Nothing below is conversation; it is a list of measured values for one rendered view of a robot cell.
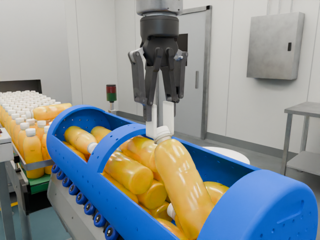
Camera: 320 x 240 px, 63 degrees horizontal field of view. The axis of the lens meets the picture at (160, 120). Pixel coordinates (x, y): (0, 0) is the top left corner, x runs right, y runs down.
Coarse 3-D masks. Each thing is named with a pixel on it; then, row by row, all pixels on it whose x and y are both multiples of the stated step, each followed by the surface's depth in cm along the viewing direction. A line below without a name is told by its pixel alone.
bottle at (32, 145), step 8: (32, 136) 113; (24, 144) 112; (32, 144) 112; (40, 144) 115; (24, 152) 113; (32, 152) 112; (40, 152) 115; (32, 160) 113; (40, 160) 115; (40, 168) 116; (32, 176) 114; (40, 176) 116
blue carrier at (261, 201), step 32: (64, 128) 104; (128, 128) 71; (64, 160) 83; (96, 160) 66; (224, 160) 60; (96, 192) 64; (256, 192) 38; (288, 192) 39; (128, 224) 52; (160, 224) 45; (224, 224) 37; (256, 224) 35; (288, 224) 41
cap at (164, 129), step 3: (162, 126) 54; (165, 126) 54; (159, 129) 54; (162, 129) 54; (165, 129) 54; (168, 129) 55; (159, 132) 53; (162, 132) 53; (165, 132) 53; (168, 132) 54; (159, 135) 53
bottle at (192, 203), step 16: (160, 144) 52; (176, 144) 51; (160, 160) 50; (176, 160) 49; (192, 160) 51; (160, 176) 51; (176, 176) 48; (192, 176) 48; (176, 192) 48; (192, 192) 47; (208, 192) 49; (176, 208) 48; (192, 208) 46; (208, 208) 46; (192, 224) 45
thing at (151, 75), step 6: (156, 54) 49; (156, 60) 49; (150, 66) 52; (156, 66) 50; (150, 72) 50; (156, 72) 50; (150, 78) 50; (156, 78) 51; (150, 84) 50; (150, 90) 50; (150, 96) 51; (150, 102) 51
